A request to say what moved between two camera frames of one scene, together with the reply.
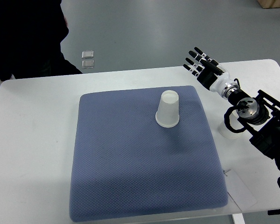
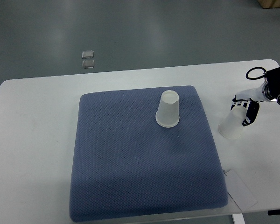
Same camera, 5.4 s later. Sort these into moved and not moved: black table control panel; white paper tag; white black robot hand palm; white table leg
Moved: white black robot hand palm
Not moved: black table control panel; white paper tag; white table leg
